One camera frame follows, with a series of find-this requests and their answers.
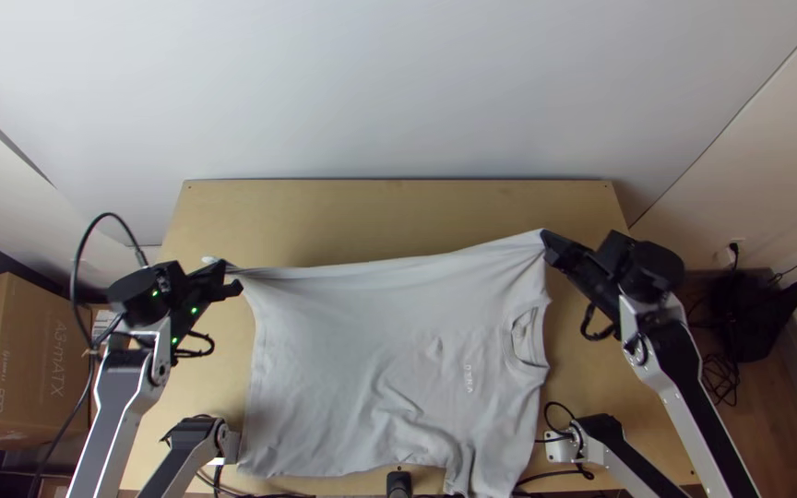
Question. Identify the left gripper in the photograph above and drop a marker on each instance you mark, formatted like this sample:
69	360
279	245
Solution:
203	287

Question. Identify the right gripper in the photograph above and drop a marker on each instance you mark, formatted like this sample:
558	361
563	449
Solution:
592	277

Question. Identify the grey t-shirt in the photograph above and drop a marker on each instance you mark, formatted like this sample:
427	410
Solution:
385	346

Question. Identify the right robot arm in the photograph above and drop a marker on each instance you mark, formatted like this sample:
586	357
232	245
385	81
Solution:
647	373

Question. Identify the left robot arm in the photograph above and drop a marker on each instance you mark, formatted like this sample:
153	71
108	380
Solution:
122	394

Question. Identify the brown cardboard box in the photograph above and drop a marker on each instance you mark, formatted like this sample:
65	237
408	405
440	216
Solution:
11	360

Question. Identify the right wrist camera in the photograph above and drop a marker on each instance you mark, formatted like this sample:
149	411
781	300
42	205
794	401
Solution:
616	249

